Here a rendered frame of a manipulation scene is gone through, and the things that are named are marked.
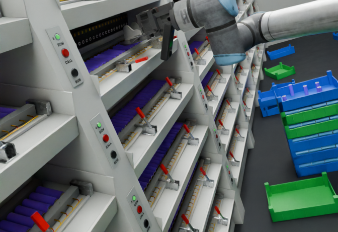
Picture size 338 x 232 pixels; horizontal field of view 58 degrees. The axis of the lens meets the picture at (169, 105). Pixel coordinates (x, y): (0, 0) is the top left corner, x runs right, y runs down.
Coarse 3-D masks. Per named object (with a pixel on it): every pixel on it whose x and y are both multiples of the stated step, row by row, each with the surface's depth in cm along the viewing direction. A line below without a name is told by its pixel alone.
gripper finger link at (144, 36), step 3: (138, 36) 94; (141, 36) 93; (144, 36) 93; (147, 36) 92; (150, 36) 93; (132, 39) 95; (135, 39) 94; (138, 39) 94; (141, 39) 93; (144, 39) 93; (132, 42) 95; (135, 42) 94
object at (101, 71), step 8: (144, 40) 108; (160, 40) 114; (136, 48) 98; (144, 48) 105; (120, 56) 90; (128, 56) 93; (136, 56) 95; (104, 64) 83; (112, 64) 84; (96, 72) 77; (104, 72) 81; (112, 72) 81
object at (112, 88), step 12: (108, 36) 107; (84, 48) 94; (132, 60) 94; (156, 60) 101; (120, 72) 84; (132, 72) 84; (144, 72) 92; (96, 84) 68; (108, 84) 76; (120, 84) 78; (132, 84) 85; (108, 96) 73; (120, 96) 79; (108, 108) 73
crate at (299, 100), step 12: (300, 84) 166; (312, 84) 165; (324, 84) 164; (336, 84) 154; (276, 96) 161; (288, 96) 168; (300, 96) 162; (312, 96) 148; (324, 96) 147; (336, 96) 146; (288, 108) 152
